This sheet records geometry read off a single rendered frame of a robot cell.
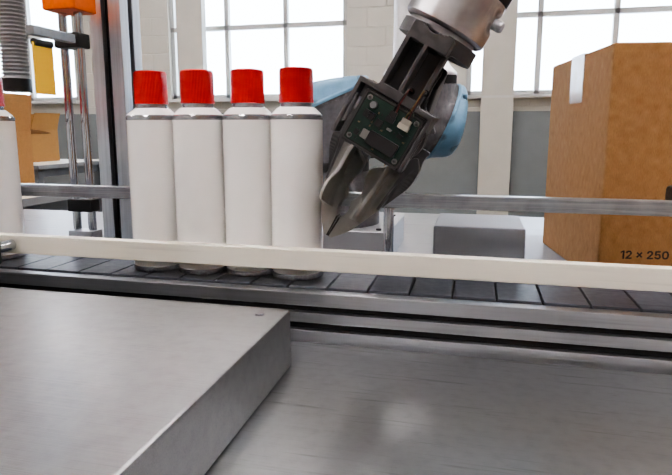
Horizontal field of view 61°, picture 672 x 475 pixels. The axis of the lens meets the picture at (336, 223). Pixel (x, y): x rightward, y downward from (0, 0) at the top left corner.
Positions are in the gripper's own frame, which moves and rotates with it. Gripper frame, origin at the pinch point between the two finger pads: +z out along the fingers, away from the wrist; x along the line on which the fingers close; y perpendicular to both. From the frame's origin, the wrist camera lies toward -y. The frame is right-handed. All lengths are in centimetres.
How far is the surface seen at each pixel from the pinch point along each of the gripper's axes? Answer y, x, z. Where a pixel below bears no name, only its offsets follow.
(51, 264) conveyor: 2.7, -24.6, 20.4
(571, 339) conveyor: 6.0, 22.8, -3.8
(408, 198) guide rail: -2.5, 4.8, -5.5
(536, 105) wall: -536, 43, -61
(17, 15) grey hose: -9, -49, 1
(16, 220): 0.7, -31.9, 19.6
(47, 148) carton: -326, -265, 159
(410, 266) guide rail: 4.6, 8.4, -1.5
